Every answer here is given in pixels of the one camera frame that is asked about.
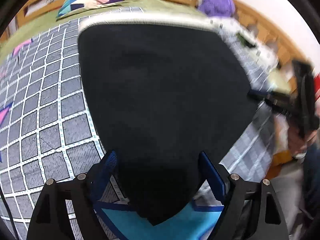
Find person's right hand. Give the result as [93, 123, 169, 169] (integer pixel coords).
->
[287, 120, 317, 159]

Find colourful geometric pillow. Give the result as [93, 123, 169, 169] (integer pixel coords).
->
[56, 0, 124, 20]

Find white patterned pillow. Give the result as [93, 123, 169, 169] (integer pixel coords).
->
[215, 17, 282, 75]

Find purple fluffy plush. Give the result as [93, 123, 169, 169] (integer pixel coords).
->
[197, 0, 235, 17]

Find black cable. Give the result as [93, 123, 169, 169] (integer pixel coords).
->
[0, 192, 20, 240]

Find black pants with white stripe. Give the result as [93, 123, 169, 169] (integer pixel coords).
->
[78, 12, 258, 225]

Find green bed sheet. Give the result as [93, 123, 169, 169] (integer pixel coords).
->
[1, 0, 294, 91]

